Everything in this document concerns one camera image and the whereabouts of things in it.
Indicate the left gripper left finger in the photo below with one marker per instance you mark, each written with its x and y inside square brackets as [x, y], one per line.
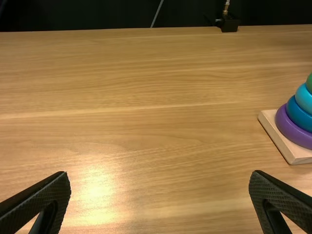
[48, 192]

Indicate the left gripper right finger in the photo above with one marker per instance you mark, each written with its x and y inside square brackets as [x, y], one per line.
[263, 192]

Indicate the wooden peg base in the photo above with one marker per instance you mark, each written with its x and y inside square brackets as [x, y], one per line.
[287, 151]

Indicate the black clamp stand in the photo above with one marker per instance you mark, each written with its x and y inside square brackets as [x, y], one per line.
[229, 25]

